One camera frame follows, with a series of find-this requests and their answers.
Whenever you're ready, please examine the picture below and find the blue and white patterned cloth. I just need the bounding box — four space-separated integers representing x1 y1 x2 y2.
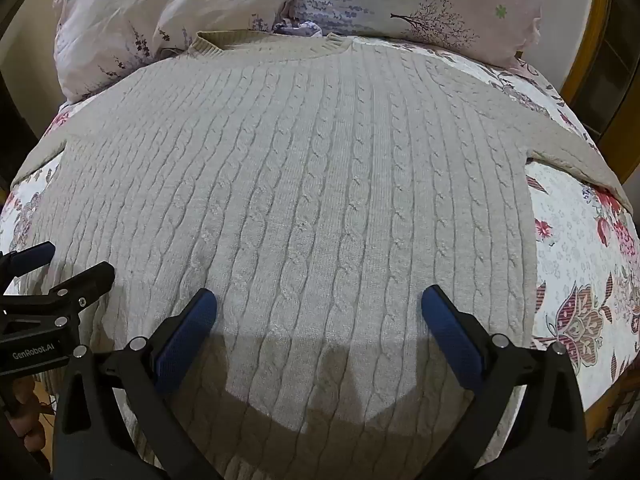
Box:
272 19 323 39

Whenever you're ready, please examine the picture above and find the pink pillow with tree print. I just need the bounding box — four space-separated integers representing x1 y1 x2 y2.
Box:
289 0 546 69

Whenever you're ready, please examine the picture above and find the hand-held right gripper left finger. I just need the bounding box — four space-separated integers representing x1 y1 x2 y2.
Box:
52 287 222 480

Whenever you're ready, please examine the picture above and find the white floral bedsheet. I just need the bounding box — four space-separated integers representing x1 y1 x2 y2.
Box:
0 42 640 443

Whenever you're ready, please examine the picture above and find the person's left hand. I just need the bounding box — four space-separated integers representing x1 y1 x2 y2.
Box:
9 374 53 457

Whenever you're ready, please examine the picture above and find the beige cable knit sweater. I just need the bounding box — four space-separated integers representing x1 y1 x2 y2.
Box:
10 30 632 480

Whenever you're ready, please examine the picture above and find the pink floral pillow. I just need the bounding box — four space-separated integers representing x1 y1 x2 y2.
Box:
52 0 297 104

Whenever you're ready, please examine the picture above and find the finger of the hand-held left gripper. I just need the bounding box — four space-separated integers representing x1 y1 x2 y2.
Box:
0 261 116 332
0 241 56 281

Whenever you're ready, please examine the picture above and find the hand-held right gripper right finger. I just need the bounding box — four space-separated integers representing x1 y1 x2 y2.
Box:
420 284 589 480

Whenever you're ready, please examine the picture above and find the wooden bed frame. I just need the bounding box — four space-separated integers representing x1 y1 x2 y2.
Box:
559 0 640 183

